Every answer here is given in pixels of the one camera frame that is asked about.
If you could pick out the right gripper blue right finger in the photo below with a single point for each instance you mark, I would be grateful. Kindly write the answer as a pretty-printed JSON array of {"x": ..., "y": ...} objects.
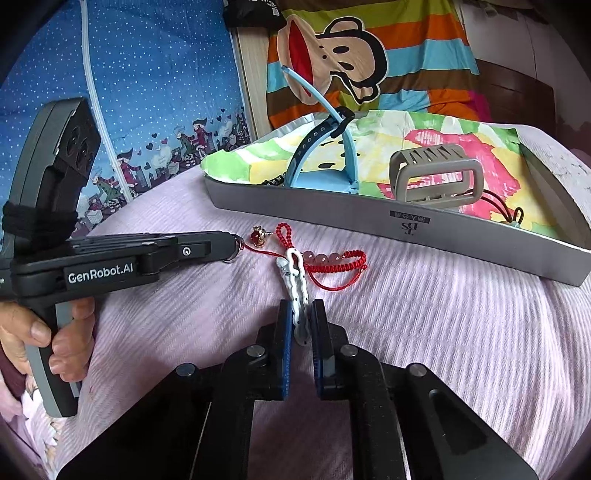
[{"x": 323, "y": 350}]

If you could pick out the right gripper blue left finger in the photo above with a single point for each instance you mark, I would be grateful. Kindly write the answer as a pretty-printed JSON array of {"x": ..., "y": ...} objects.
[{"x": 281, "y": 352}]

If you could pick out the white chain hair clip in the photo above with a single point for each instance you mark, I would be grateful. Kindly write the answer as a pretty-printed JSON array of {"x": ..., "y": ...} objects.
[{"x": 293, "y": 273}]

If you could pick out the person's left hand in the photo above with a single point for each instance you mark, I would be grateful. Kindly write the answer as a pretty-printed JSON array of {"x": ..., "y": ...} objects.
[{"x": 71, "y": 346}]

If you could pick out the lavender ribbed bedspread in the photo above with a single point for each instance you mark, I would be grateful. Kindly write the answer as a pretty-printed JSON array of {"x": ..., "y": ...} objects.
[{"x": 514, "y": 347}]

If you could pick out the blue starry cartoon curtain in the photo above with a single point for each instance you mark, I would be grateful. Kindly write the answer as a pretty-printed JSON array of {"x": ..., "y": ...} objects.
[{"x": 161, "y": 82}]

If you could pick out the grey cardboard box tray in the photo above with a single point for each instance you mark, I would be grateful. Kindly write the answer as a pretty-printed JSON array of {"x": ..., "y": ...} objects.
[{"x": 533, "y": 216}]

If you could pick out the striped monkey blanket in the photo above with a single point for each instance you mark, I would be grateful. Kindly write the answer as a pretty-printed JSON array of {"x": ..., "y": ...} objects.
[{"x": 372, "y": 55}]

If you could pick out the dark wooden cabinet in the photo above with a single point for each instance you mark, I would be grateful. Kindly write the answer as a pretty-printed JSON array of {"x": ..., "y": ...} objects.
[{"x": 516, "y": 98}]

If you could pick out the black hanging bag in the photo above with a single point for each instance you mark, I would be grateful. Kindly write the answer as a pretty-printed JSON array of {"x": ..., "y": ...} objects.
[{"x": 253, "y": 14}]

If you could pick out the wooden headboard post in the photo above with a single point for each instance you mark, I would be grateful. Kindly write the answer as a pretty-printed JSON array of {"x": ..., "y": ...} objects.
[{"x": 250, "y": 47}]

